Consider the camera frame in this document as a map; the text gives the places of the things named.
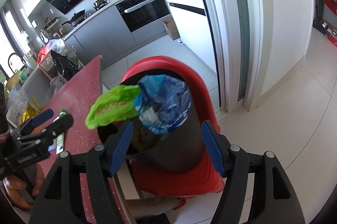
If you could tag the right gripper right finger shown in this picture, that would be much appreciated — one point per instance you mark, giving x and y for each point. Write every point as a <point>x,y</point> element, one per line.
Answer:
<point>274,199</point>

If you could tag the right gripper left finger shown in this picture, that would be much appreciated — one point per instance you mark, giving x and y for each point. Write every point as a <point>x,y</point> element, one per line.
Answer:
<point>60,198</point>

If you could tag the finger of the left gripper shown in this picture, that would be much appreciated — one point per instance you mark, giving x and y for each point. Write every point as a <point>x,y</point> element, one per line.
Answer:
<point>37,120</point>

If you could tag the green snack bag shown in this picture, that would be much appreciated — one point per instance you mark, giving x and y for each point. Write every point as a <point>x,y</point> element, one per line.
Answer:
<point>114,105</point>

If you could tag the blue white plastic bag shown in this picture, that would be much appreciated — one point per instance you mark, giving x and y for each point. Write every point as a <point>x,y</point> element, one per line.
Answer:
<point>163,103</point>

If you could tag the black kitchen faucet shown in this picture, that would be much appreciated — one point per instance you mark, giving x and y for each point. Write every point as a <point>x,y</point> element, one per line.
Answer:
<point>15,62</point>

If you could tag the black trash bin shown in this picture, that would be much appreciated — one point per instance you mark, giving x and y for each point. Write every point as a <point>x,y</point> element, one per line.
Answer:
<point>142,139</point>

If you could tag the person's hand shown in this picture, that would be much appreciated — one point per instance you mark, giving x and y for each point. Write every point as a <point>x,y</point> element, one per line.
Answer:
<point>13,185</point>

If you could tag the gold foil bag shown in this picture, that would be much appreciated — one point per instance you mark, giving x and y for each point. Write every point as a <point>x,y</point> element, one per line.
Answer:
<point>33,108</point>

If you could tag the clear plastic bag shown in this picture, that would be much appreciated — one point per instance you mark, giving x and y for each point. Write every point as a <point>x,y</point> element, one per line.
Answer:
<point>17,101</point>

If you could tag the green white toothpaste tube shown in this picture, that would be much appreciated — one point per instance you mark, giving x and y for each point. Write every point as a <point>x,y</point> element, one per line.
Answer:
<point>59,142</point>

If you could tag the red plastic stool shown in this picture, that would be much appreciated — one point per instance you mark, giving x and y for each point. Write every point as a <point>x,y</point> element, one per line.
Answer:
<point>180,165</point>

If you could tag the black garbage bag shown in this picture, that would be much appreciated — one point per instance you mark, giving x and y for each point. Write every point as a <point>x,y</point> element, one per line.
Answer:
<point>63,66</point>

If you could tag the black wok on stove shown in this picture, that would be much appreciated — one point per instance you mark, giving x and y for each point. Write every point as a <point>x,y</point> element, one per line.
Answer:
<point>76,19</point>

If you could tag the grey lower cabinets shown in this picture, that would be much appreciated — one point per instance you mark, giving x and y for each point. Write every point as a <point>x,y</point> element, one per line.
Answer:
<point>106,34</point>

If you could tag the steel pot on stove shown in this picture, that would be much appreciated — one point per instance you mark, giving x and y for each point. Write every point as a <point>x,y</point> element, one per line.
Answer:
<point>98,4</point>

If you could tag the cardboard box on floor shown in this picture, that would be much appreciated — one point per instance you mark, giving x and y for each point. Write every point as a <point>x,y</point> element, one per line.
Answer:
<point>171,28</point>

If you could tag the black built-in oven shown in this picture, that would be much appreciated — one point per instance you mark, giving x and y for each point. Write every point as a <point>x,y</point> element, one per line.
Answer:
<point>139,13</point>

